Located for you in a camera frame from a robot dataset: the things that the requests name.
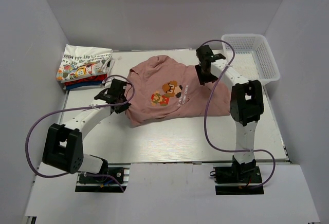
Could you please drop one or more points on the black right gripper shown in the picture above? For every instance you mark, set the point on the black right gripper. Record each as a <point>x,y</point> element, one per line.
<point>202,79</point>

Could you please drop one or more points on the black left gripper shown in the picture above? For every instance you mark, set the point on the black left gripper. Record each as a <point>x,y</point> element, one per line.
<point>123,108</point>

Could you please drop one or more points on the pink pixel-print t-shirt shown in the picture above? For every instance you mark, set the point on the pink pixel-print t-shirt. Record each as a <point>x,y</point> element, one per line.
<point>166,89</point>

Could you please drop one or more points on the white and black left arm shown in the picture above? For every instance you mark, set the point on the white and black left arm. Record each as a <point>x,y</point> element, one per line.
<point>64,142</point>

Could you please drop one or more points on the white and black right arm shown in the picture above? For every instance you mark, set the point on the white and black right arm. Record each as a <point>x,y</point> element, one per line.
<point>246,107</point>

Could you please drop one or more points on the red folded t-shirt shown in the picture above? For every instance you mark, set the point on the red folded t-shirt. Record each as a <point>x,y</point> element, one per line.
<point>98,78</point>

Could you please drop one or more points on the blue folded t-shirt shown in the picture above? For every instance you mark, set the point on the blue folded t-shirt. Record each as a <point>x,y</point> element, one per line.
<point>83,84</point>

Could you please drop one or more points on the white cartoon-print folded t-shirt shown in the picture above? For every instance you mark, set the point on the white cartoon-print folded t-shirt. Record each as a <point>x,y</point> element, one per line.
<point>79,62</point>

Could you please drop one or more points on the white plastic mesh basket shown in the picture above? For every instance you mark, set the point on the white plastic mesh basket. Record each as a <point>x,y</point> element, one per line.
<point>253,57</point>

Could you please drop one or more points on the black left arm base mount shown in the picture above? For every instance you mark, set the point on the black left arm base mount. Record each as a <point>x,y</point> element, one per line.
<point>115,180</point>

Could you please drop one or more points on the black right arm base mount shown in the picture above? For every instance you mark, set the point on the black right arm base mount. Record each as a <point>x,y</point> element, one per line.
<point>226,184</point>

